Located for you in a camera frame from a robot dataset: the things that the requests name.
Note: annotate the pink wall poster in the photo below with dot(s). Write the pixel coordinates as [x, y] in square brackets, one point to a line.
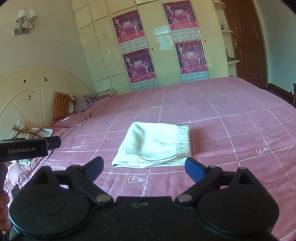
[128, 26]
[140, 69]
[192, 60]
[181, 16]

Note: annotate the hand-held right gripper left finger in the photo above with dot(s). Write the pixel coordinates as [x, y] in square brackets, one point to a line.
[96, 168]

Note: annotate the cream corner shelf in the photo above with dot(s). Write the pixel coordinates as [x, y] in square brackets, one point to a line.
[227, 34]

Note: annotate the white floral patterned pillow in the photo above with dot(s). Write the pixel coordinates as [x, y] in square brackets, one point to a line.
[27, 134]

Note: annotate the cream bed headboard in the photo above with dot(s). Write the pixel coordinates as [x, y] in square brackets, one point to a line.
[34, 95]

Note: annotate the orange striped pillow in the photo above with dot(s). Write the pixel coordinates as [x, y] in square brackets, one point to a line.
[61, 104]

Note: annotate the brown wooden door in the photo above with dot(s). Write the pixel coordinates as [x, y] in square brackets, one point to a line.
[247, 41]

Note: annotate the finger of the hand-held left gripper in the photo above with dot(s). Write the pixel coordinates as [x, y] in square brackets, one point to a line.
[54, 141]

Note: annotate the grey crumpled cloth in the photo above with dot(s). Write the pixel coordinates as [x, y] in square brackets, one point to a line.
[86, 100]

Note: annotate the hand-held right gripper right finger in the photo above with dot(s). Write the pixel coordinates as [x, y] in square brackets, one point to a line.
[194, 168]

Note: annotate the silver wall lamp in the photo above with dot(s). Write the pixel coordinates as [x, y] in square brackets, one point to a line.
[24, 20]

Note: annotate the person's left hand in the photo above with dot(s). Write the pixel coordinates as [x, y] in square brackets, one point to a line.
[4, 208]

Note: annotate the light green pants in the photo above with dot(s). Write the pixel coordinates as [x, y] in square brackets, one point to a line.
[152, 146]

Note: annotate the cream wardrobe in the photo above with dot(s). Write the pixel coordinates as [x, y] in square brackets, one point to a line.
[148, 34]

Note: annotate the dark wooden furniture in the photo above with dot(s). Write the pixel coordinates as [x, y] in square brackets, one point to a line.
[294, 92]

